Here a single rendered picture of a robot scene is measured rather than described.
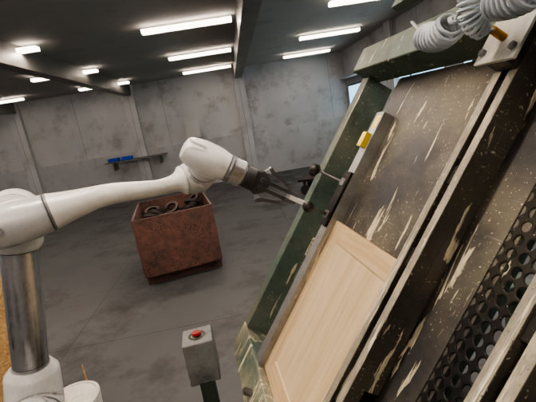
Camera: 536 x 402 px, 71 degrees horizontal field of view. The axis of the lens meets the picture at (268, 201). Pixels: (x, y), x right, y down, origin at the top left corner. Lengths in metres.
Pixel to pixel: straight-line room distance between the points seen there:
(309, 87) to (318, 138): 1.49
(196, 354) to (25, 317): 0.61
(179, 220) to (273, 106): 7.26
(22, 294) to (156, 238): 3.23
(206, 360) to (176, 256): 3.02
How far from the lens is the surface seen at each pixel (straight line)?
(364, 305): 0.99
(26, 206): 1.10
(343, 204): 1.27
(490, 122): 0.84
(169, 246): 4.50
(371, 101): 1.54
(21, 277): 1.30
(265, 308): 1.58
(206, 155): 1.17
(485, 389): 0.64
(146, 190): 1.22
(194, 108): 11.14
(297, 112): 11.26
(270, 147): 11.17
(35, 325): 1.37
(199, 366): 1.61
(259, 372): 1.37
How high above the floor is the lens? 1.73
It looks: 13 degrees down
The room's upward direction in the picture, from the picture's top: 10 degrees counter-clockwise
